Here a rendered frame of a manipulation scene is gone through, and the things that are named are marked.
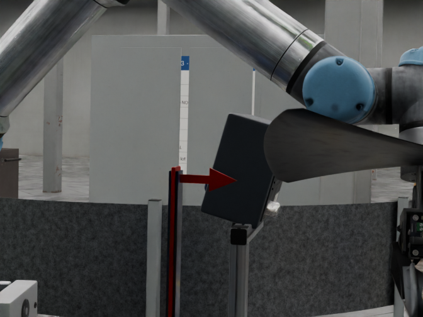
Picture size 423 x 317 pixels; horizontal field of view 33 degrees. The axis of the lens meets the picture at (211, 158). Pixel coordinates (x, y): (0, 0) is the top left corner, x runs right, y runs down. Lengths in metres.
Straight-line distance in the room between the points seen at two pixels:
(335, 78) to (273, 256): 1.78
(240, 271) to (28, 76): 0.49
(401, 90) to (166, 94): 6.10
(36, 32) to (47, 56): 0.04
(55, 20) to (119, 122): 6.07
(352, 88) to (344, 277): 1.94
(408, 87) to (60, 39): 0.50
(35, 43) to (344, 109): 0.49
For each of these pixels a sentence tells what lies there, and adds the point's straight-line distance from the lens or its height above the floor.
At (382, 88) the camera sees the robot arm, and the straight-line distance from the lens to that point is 0.94.
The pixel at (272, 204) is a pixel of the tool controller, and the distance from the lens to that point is 1.34.
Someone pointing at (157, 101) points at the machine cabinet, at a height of 1.41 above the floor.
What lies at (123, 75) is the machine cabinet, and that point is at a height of 1.66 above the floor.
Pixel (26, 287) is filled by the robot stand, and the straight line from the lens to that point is 1.08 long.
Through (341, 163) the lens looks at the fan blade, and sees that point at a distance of 0.74.
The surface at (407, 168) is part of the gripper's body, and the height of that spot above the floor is 1.19.
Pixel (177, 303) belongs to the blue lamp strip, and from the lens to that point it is 0.75.
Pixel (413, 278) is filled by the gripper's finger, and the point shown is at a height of 1.05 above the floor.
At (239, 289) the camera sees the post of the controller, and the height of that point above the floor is 0.95.
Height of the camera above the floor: 1.24
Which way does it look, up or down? 3 degrees down
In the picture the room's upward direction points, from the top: 1 degrees clockwise
